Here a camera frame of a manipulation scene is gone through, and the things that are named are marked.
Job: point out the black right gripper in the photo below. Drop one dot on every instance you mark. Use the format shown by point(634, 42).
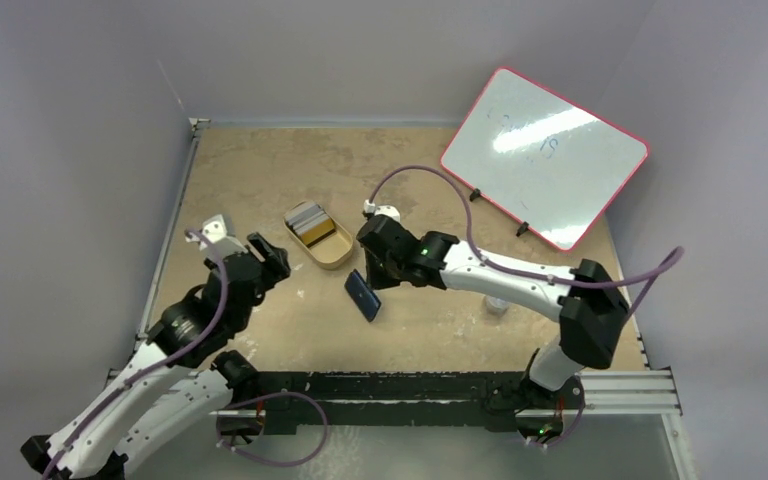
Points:
point(379, 250)

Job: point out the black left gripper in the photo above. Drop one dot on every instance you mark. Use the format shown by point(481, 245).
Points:
point(276, 266)

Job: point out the navy blue leather card holder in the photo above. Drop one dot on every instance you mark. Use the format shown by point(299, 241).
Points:
point(363, 296)

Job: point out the beige oval plastic tray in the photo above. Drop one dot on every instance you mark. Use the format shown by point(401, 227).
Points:
point(331, 252)

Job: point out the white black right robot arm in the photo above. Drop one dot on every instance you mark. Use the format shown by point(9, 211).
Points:
point(590, 311)

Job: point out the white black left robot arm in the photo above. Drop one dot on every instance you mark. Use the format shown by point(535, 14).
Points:
point(162, 391)

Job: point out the stack of credit cards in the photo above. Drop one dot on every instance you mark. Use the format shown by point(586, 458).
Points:
point(309, 222)

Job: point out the clear jar of paper clips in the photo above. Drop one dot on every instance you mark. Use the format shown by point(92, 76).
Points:
point(496, 306)

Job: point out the red framed whiteboard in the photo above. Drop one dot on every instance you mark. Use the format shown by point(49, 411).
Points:
point(546, 162)

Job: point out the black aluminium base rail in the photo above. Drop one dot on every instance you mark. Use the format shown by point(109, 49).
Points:
point(278, 402)

